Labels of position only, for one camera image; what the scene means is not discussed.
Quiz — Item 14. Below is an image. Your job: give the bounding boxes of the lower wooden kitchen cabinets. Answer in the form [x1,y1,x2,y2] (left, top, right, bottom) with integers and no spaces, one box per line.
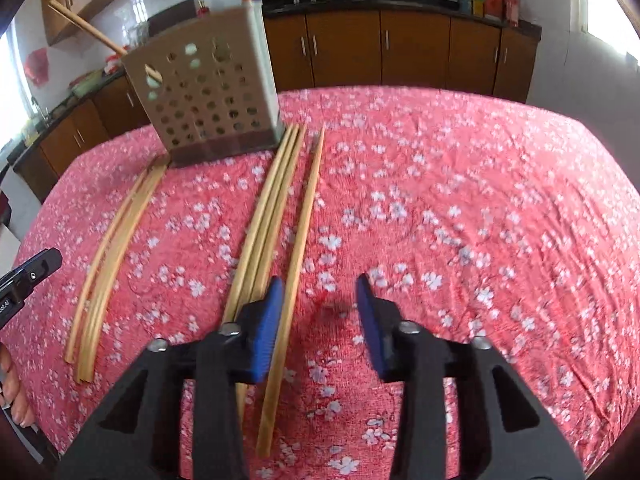
[9,4,542,200]

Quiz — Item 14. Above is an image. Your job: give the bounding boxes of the person's left hand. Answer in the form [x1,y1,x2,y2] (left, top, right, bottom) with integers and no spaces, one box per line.
[1,344,35,428]

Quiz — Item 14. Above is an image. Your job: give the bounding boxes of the green bowl on counter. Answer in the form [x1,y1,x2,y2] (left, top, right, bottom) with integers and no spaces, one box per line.
[70,70,104,99]

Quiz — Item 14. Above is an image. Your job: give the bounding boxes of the red floral tablecloth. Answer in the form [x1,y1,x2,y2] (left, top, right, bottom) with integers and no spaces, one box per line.
[1,87,639,479]

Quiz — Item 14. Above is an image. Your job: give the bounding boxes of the red plastic bag hanging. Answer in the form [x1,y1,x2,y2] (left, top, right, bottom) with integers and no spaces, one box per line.
[23,48,49,88]

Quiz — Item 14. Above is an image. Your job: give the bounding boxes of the red white bag on counter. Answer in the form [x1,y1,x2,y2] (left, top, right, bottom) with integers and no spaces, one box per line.
[103,54,122,76]

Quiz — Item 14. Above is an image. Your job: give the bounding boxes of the beige perforated utensil holder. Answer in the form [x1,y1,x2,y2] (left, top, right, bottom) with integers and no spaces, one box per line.
[122,0,284,167]

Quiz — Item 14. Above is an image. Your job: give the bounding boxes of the dark cutting board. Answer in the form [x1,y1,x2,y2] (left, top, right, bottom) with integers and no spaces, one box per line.
[148,0,202,38]

